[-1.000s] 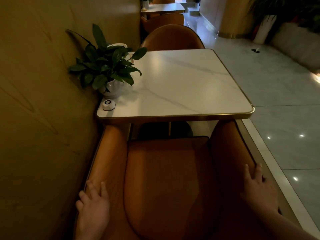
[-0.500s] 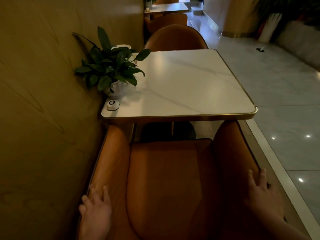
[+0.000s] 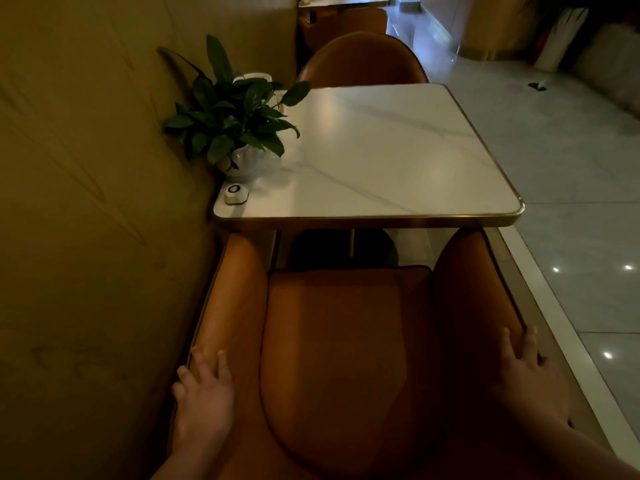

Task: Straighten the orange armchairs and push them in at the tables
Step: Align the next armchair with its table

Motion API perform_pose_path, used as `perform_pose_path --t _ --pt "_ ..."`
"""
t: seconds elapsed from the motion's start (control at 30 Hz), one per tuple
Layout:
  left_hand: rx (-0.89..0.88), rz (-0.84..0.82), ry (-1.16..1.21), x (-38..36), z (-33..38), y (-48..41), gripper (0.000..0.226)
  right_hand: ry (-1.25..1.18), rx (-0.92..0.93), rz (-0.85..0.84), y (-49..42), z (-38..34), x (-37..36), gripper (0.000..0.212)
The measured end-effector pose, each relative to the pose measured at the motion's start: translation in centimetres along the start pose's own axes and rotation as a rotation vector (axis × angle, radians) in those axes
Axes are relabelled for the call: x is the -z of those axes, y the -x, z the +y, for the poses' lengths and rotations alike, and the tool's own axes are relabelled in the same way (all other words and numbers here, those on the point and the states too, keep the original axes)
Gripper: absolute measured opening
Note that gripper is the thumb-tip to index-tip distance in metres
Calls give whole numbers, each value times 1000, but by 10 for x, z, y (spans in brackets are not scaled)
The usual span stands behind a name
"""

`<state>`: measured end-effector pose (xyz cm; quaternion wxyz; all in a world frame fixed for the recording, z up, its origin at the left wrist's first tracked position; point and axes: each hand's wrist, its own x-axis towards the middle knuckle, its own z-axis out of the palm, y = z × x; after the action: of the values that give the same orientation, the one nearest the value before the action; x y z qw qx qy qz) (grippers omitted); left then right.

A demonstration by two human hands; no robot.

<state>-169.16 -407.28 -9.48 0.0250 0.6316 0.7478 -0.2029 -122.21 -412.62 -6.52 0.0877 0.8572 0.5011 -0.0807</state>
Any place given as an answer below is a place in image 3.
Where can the person's right hand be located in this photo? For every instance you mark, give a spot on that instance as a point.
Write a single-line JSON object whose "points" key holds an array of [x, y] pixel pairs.
{"points": [[532, 389]]}

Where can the person's left hand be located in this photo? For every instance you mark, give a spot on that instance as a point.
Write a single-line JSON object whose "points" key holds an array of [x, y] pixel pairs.
{"points": [[202, 409]]}

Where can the person's left thumb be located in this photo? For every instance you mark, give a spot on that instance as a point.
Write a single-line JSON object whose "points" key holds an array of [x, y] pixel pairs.
{"points": [[225, 369]]}

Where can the person's right thumb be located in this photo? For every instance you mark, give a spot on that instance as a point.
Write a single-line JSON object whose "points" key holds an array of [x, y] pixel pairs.
{"points": [[508, 347]]}

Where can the person's left middle finger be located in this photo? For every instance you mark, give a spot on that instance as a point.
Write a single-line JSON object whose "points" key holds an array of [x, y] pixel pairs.
{"points": [[185, 378]]}

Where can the orange leather armchair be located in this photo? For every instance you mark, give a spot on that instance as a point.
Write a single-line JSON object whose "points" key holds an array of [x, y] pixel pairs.
{"points": [[350, 344]]}

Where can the person's left forearm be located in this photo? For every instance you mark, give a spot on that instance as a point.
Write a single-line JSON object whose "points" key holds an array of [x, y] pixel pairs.
{"points": [[182, 462]]}

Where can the person's right forearm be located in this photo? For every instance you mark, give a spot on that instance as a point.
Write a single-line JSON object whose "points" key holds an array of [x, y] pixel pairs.
{"points": [[595, 452]]}

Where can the white call button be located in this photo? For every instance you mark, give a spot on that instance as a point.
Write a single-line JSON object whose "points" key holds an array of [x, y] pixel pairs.
{"points": [[236, 193]]}

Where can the white ribbed plant pot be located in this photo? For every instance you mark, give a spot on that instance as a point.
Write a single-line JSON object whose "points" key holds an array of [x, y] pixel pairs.
{"points": [[241, 162]]}

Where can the green leafy plant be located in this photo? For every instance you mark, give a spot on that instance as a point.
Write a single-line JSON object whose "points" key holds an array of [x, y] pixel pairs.
{"points": [[235, 114]]}

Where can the small black floor object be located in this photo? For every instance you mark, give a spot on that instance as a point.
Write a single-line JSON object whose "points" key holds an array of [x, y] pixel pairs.
{"points": [[537, 86]]}

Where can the grey sofa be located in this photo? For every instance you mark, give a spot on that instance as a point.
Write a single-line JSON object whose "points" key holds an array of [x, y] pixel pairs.
{"points": [[612, 67]]}

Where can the gold curved counter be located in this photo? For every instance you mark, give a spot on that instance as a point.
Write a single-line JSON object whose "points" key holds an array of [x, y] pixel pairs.
{"points": [[492, 29]]}

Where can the orange round-back chair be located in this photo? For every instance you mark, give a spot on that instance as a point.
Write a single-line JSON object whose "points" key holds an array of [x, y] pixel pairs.
{"points": [[361, 60]]}

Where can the gold-edged background table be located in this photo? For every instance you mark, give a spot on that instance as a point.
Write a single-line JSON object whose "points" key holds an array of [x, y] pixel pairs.
{"points": [[345, 1]]}

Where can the dark table pedestal base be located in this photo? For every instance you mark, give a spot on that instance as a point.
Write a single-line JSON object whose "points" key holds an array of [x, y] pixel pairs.
{"points": [[325, 249]]}

